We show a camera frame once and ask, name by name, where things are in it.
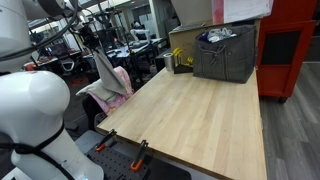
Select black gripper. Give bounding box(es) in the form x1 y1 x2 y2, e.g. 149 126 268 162
78 24 102 54

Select grey towel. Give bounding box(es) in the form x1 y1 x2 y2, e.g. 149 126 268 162
92 48 128 96

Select cream white towel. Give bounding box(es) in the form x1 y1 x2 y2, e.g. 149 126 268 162
75 78 117 103

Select black office chair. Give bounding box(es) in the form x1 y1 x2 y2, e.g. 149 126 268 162
81 94 112 132

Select small white background robot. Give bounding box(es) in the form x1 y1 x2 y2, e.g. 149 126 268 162
129 27 152 43

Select pink patterned blanket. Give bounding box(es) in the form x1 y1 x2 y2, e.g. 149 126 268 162
88 65 135 115

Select silver metal cup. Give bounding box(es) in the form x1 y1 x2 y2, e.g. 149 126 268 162
162 51 175 72

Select yellow flowers in black tray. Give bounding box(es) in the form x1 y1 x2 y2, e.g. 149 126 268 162
172 46 195 75

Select brown cardboard box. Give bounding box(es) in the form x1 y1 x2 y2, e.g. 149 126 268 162
167 21 216 65

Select black orange bar clamp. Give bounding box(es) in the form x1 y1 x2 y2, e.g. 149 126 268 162
129 139 150 173
94 128 118 153

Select white clothes in basket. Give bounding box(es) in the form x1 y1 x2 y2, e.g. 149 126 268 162
205 27 238 44

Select pink sheet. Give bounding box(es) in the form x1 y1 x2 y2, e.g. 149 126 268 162
211 0 225 25

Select grey fabric storage basket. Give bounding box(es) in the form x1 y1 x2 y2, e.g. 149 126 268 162
192 24 257 85

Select white paper sheet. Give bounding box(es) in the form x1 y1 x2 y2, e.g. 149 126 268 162
222 0 275 25

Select red metal cabinet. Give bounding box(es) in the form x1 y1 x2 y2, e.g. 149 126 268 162
255 0 318 105

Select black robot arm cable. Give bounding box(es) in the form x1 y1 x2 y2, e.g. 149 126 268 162
0 0 81 63

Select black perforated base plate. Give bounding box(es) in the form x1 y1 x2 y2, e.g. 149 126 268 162
85 143 152 180

